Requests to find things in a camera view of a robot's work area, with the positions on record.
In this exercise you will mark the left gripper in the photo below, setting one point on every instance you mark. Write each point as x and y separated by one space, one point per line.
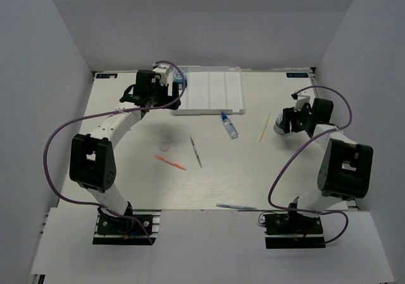
168 98

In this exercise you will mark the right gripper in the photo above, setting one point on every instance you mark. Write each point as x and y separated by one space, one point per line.
289 114

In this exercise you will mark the blue tape tub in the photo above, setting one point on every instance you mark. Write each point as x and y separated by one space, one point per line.
278 125
180 77

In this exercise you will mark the yellow pen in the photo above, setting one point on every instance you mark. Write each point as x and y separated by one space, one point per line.
263 130

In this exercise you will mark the clear tape roll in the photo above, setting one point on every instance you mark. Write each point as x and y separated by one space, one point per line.
164 145

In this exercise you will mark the blue cap spray bottle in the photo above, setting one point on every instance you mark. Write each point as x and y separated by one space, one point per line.
229 126

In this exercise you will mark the grey purple pen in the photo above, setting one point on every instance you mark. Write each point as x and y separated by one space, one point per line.
196 152

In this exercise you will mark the orange pen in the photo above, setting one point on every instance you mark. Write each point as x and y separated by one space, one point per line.
172 163

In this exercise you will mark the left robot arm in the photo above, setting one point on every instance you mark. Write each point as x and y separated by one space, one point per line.
92 160

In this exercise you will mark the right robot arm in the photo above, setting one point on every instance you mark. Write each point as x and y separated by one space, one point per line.
345 170

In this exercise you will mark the white divided organizer tray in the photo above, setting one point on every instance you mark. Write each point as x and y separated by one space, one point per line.
212 90

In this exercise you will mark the blue pen at table edge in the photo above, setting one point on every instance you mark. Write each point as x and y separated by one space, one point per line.
243 208

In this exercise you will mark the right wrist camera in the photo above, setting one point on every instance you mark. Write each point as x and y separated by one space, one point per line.
301 100

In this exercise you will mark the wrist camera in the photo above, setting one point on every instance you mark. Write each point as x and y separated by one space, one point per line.
162 71
301 100

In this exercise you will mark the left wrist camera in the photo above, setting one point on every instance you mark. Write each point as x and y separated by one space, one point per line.
162 71

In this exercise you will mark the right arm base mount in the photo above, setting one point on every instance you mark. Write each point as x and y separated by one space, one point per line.
291 231

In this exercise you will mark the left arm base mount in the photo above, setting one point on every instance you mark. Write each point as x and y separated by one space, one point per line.
113 230

